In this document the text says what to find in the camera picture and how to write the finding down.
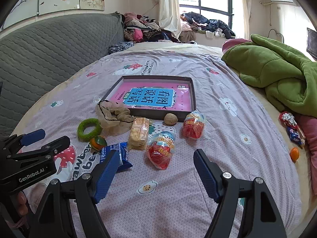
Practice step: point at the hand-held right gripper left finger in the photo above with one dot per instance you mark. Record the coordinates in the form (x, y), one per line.
(109, 171)

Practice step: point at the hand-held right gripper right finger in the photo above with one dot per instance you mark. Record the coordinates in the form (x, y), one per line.
(204, 173)

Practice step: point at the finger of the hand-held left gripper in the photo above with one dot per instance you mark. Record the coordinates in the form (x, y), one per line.
(49, 147)
(33, 136)

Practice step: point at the blue snack packet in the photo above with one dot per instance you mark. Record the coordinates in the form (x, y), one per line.
(123, 158)

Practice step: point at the small orange with leaf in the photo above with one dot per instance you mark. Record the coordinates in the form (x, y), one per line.
(96, 142)

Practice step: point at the clear cracker packet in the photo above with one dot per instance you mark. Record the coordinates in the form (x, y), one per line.
(138, 133)

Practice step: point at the red toy egg packet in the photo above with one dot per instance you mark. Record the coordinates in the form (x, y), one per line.
(159, 153)
(193, 126)

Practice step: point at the walnut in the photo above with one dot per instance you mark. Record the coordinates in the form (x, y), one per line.
(171, 119)

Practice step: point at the person's left hand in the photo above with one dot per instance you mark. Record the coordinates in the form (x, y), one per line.
(22, 204)

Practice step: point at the lilac strawberry print bed sheet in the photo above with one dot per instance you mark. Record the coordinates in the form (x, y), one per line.
(223, 153)

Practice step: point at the grey quilted headboard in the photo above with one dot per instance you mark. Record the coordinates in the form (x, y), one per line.
(49, 54)

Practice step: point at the small plain orange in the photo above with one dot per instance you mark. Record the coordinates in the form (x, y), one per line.
(294, 154)

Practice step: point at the blue candy packet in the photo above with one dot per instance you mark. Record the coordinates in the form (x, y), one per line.
(294, 136)

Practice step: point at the red candy packet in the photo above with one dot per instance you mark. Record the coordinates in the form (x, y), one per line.
(288, 121)

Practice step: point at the blue patterned cloth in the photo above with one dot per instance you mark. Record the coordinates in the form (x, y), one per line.
(120, 47)

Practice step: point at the green fleece blanket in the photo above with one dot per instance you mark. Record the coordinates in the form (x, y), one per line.
(272, 72)

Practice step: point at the pink pillow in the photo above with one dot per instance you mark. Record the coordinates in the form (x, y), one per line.
(234, 45)

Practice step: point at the pile of mixed clothes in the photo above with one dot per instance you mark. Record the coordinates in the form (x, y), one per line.
(143, 29)

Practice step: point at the dark clothes on windowsill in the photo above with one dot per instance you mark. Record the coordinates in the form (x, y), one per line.
(210, 24)

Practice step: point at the black television screen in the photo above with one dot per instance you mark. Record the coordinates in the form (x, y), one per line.
(312, 43)

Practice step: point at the cream curtain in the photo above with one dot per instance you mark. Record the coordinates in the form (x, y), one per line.
(240, 7)
(169, 5)

